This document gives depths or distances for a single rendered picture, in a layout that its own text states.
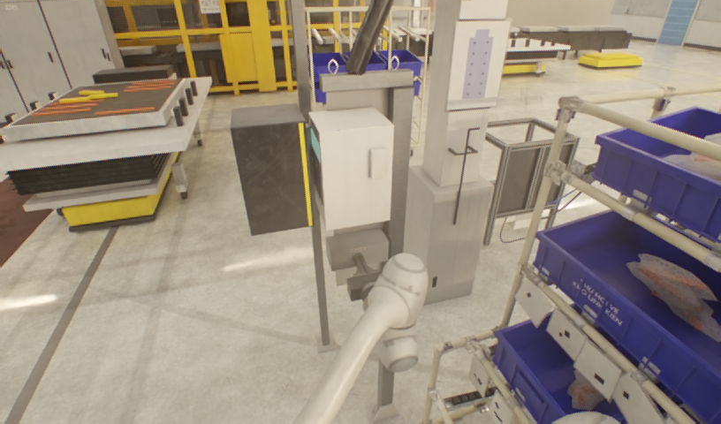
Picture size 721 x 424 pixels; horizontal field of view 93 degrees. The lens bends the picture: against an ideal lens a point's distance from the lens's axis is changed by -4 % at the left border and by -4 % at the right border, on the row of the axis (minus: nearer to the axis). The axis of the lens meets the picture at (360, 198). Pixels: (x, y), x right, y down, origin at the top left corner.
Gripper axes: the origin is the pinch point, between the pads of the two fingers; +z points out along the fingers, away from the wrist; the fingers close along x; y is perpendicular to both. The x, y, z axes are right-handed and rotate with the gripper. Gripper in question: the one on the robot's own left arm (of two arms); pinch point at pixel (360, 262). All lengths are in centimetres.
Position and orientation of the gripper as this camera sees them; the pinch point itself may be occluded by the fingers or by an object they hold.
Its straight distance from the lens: 115.3
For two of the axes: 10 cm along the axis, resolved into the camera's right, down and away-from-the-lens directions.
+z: -2.7, -4.8, 8.3
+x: -9.6, 1.4, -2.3
